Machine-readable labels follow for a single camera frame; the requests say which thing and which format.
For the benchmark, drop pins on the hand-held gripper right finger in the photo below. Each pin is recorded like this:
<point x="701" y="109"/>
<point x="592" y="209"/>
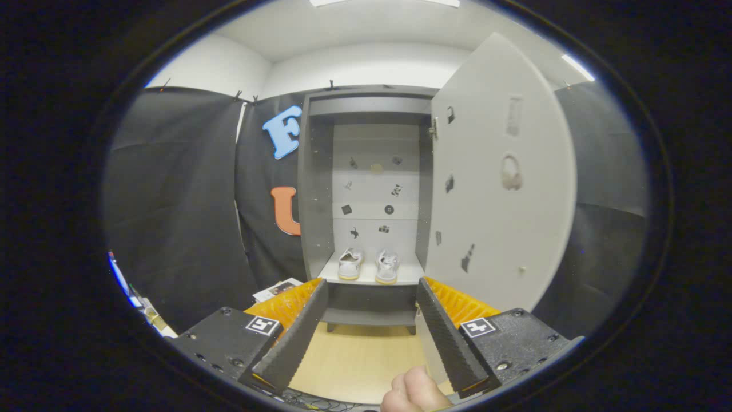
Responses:
<point x="446" y="337"/>

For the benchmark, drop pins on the long ceiling light panel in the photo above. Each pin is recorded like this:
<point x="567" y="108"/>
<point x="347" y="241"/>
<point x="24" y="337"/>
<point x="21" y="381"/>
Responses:
<point x="383" y="2"/>

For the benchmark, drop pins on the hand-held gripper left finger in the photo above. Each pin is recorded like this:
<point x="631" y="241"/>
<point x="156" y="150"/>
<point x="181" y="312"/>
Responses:
<point x="297" y="343"/>

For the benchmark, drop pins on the black backdrop cloth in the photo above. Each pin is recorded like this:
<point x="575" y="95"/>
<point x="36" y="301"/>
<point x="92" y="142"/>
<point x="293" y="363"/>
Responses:
<point x="171" y="217"/>

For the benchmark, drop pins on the narrow ceiling light strip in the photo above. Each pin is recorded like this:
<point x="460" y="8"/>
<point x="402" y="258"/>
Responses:
<point x="577" y="67"/>

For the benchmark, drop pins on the white canvas shoe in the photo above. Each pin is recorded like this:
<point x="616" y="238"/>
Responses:
<point x="350" y="264"/>
<point x="387" y="268"/>

